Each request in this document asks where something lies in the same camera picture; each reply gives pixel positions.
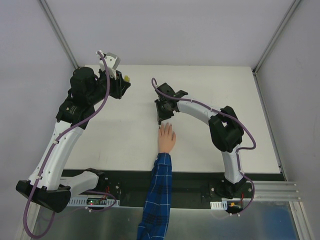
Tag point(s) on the right aluminium frame post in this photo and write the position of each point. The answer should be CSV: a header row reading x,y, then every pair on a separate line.
x,y
276,35

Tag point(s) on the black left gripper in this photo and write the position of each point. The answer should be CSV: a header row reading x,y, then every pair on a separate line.
x,y
119,84

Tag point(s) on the blue plaid sleeve forearm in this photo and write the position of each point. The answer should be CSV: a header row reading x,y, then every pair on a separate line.
x,y
156,211

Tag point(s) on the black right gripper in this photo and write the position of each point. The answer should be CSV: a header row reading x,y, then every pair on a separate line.
x,y
162,112

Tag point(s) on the left white cable duct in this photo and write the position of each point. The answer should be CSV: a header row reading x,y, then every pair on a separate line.
x,y
92,202

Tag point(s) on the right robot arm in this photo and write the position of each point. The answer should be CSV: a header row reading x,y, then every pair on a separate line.
x,y
225,131

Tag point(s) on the aluminium table edge rail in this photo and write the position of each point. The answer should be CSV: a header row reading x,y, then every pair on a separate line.
x,y
271,134

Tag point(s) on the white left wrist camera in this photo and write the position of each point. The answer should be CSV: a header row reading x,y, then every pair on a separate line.
x,y
112,61

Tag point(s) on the aluminium frame post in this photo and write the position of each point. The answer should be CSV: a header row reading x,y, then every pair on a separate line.
x,y
276,35
58,33

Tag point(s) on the yellow nail polish bottle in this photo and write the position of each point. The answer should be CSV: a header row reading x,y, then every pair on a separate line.
x,y
126,78

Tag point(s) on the person's hand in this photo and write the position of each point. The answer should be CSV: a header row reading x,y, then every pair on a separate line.
x,y
166,138

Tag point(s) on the right white cable duct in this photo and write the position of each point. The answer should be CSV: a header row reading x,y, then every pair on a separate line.
x,y
219,205

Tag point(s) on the left aluminium frame post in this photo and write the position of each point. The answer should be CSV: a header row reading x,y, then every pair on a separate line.
x,y
58,33

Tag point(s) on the white cable duct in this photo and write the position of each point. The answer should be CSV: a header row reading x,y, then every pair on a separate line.
x,y
219,205
92,202

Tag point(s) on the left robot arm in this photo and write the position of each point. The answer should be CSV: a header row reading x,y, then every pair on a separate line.
x,y
46,186

